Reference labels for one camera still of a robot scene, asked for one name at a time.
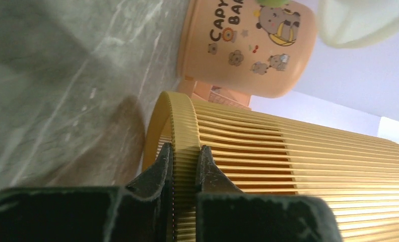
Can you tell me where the green plastic basin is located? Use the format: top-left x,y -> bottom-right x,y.
256,0 -> 290,8

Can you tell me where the white perforated basket tray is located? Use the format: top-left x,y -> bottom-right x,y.
316,0 -> 399,49

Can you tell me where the peach capybara plastic bucket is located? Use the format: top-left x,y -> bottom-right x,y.
177,1 -> 317,98

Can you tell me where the peach plastic desk organizer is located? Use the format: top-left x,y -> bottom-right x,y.
177,79 -> 251,110

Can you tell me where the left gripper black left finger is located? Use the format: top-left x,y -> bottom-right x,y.
0,143 -> 174,241

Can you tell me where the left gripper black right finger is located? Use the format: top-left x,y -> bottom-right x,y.
195,145 -> 343,242

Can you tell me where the yellow slotted waste basket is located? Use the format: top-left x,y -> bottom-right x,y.
143,92 -> 399,241

